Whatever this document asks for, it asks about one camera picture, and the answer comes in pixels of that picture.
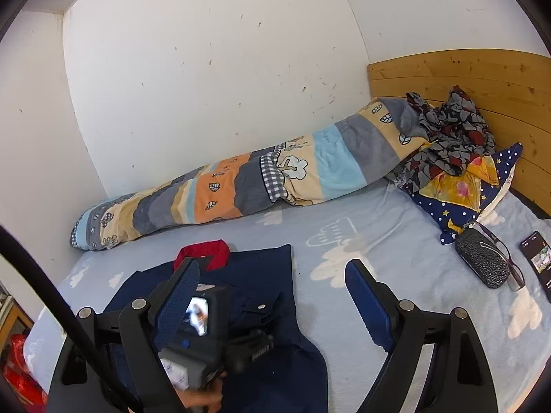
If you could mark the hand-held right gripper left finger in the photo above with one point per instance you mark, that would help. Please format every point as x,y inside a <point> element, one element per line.
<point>176,305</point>

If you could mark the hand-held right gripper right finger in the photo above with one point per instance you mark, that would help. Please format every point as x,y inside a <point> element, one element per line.
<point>370,305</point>

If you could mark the navy jacket with red collar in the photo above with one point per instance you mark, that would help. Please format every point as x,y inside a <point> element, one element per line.
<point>262,266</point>

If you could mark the person's left hand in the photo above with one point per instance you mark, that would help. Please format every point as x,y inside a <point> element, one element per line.
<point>204,402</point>

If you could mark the light blue cloud bedsheet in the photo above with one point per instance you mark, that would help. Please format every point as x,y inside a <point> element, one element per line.
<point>430,266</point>

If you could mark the black speckled glasses case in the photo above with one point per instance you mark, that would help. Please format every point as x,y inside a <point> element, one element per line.
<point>482,258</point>

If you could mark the rolled striped patchwork quilt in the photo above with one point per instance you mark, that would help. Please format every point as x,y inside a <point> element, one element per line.
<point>215,189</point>

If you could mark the navy star yellow pillow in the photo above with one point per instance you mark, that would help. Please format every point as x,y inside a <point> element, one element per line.
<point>452,198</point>

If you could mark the dark framed eyeglasses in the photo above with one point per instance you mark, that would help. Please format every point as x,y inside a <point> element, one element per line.
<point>516,273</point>

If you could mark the wooden cabinet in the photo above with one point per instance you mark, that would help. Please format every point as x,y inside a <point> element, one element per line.
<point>17,322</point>

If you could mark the red plastic bag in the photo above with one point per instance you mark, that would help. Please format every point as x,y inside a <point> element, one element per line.
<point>21,378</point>

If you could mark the black smartphone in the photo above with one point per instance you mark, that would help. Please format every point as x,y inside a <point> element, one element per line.
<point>538,258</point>

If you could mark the grey red patterned cloth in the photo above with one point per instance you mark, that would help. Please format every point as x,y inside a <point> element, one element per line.
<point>456,124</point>

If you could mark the wooden headboard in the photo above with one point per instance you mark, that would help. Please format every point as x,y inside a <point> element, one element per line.
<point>516,90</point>

